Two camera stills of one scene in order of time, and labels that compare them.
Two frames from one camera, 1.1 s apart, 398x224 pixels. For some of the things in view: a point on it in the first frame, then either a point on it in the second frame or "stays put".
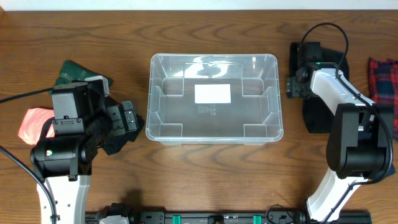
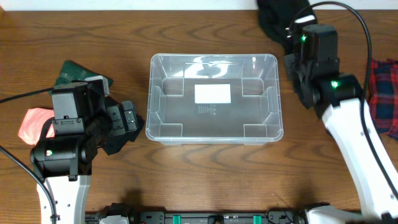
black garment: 318,117 -> 275,17
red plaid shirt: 383,86 stays put
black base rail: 222,217 stays put
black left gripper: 123,117 stays put
